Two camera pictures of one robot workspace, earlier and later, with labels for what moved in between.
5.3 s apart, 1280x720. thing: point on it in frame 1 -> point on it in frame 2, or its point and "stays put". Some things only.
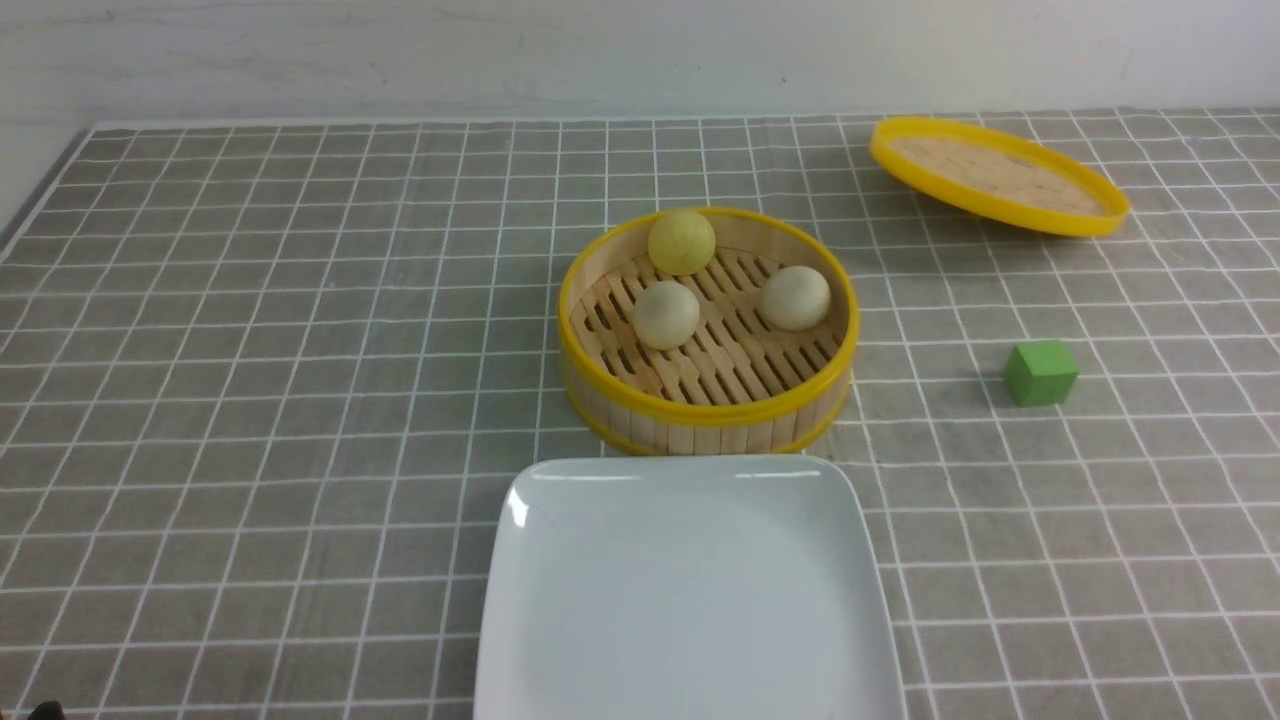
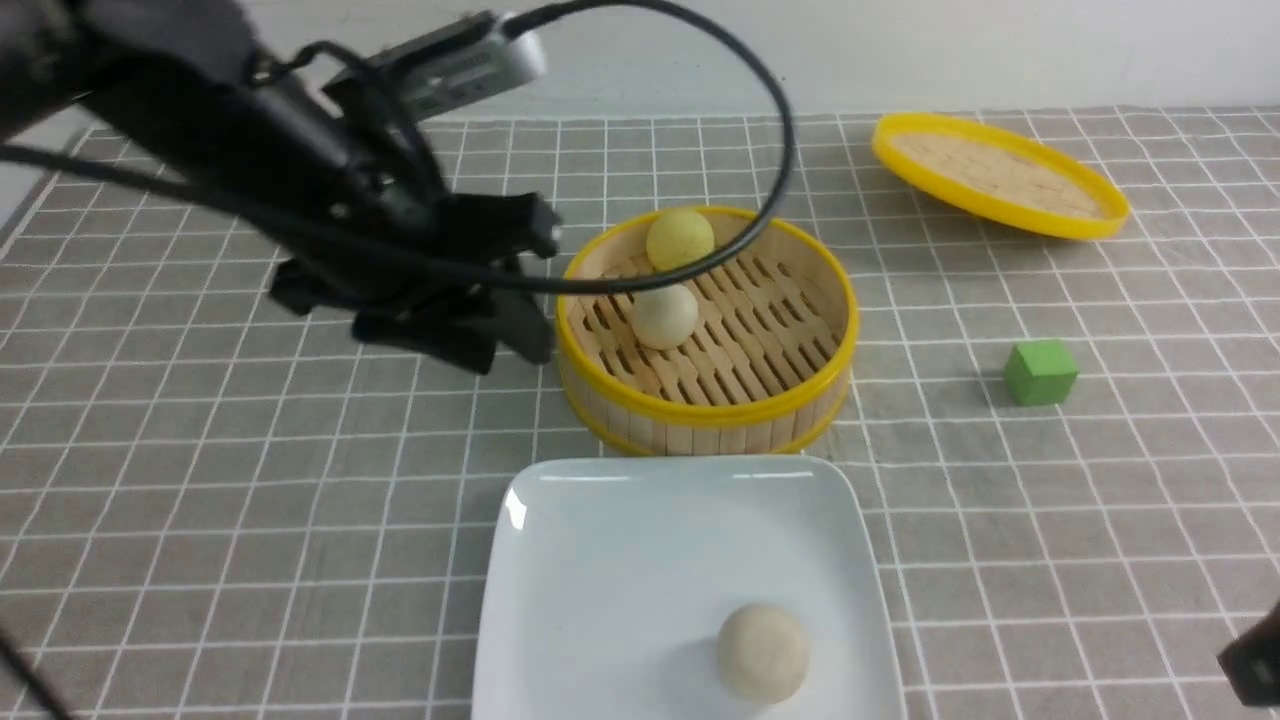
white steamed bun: [665, 315] stays put
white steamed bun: [794, 298] -> [762, 653]
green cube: [1041, 373] stays put
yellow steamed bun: [681, 242] stays put
